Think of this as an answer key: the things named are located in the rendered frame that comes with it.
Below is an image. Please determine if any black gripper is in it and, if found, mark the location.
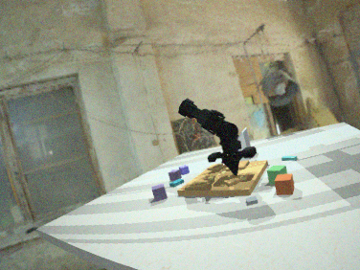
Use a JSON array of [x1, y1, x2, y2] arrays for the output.
[[208, 138, 257, 176]]

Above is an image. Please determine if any teal square block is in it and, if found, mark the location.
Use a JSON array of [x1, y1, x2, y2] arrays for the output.
[[169, 179, 185, 187]]

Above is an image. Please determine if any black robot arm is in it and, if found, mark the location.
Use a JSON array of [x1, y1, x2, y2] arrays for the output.
[[178, 98, 241, 149]]

